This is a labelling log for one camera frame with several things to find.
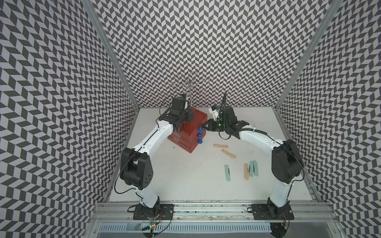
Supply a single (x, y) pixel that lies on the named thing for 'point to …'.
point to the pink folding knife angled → (228, 154)
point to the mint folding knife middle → (251, 168)
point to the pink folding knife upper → (221, 146)
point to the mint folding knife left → (227, 171)
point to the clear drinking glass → (250, 122)
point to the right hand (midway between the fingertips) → (201, 127)
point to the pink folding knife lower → (246, 171)
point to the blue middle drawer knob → (200, 135)
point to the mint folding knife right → (255, 168)
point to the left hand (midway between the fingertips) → (190, 114)
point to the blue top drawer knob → (200, 129)
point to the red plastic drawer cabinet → (191, 134)
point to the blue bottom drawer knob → (200, 141)
